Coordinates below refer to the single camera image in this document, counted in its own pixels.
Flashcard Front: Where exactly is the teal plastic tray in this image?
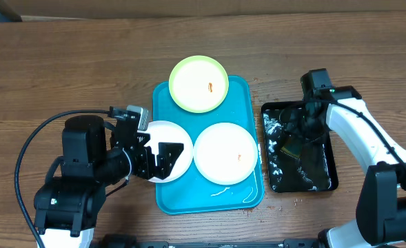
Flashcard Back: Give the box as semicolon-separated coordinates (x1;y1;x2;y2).
153;75;264;214

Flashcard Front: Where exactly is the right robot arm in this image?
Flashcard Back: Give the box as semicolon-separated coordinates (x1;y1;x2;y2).
280;69;406;248

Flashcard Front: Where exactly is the green yellow sponge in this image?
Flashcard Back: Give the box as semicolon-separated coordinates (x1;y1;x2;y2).
281;136;303;159

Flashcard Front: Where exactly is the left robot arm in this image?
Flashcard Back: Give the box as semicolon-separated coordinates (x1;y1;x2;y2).
33;107;185;247

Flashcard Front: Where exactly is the pink white plate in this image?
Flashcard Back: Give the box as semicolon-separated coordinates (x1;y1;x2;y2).
145;121;193;183

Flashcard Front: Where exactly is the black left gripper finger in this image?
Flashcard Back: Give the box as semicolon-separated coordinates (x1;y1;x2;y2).
156;143;184;178
145;136;166;181

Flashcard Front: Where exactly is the black water tray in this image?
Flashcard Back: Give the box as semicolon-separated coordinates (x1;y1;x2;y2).
261;101;338;193

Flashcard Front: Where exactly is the green rimmed plate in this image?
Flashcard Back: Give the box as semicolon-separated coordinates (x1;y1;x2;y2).
168;55;230;113

